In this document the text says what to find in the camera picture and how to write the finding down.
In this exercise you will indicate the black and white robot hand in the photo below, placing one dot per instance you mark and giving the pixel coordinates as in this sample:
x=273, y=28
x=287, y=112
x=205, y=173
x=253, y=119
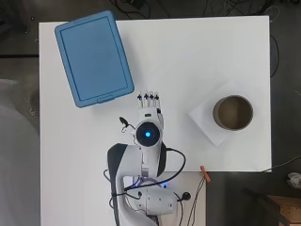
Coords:
x=150, y=109

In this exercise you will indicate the blue plastic lid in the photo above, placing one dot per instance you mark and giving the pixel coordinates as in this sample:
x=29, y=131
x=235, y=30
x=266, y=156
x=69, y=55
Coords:
x=94, y=59

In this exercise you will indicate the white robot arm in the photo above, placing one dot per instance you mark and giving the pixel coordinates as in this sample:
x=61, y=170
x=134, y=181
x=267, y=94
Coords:
x=131, y=157

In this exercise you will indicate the white flat box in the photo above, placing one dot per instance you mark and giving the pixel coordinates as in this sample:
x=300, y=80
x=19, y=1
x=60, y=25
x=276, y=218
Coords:
x=203, y=120

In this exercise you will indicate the brown round tub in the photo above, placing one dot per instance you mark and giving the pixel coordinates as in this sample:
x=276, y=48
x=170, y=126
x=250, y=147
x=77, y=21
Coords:
x=233, y=113

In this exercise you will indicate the orange clip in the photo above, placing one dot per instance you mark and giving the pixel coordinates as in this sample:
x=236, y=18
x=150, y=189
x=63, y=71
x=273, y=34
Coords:
x=205, y=173

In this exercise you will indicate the person's white shoe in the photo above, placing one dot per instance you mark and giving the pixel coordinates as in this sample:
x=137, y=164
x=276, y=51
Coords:
x=294, y=180

